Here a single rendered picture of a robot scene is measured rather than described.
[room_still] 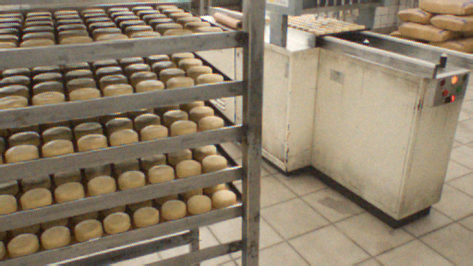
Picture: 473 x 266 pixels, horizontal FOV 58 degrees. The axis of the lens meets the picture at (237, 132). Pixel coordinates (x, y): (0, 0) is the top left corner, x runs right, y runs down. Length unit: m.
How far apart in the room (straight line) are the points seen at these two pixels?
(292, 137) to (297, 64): 0.45
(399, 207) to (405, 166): 0.23
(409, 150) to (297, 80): 0.72
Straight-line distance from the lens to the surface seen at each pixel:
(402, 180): 2.26
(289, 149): 2.60
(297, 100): 2.50
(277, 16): 2.47
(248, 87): 0.76
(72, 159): 0.77
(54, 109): 0.73
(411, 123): 2.13
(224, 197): 0.94
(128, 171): 0.88
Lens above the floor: 1.39
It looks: 24 degrees down
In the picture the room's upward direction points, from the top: straight up
